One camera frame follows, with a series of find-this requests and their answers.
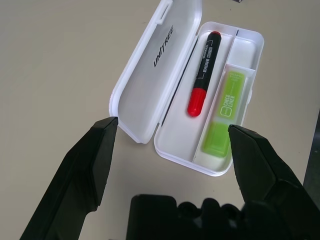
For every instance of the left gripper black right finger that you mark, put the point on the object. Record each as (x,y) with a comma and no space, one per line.
(262,170)

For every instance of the red and black marker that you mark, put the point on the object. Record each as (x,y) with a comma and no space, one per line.
(206,67)

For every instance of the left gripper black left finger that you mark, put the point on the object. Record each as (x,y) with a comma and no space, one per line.
(82,170)

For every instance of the white plastic pencil case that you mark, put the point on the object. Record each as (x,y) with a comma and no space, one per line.
(155,75)

